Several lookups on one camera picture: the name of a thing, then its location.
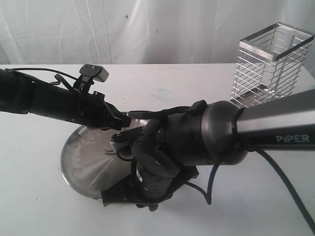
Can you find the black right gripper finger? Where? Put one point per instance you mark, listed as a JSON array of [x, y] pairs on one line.
[[120, 193], [150, 206]]

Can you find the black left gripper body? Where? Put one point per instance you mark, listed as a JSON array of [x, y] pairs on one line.
[[94, 112]]

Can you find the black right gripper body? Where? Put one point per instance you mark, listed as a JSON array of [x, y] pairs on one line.
[[152, 189]]

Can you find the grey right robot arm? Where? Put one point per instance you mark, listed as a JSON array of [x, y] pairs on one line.
[[166, 151]]

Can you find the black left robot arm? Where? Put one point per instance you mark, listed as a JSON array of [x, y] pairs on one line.
[[22, 93]]

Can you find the round steel plate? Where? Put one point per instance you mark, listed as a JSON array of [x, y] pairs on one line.
[[85, 167]]

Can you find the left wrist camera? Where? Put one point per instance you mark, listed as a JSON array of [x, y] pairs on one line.
[[88, 74]]

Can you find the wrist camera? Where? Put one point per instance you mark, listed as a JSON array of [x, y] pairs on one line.
[[125, 138], [88, 74]]

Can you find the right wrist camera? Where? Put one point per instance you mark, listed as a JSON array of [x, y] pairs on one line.
[[125, 138]]

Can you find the chrome wire utensil holder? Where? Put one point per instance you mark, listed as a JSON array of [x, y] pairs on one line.
[[269, 63]]

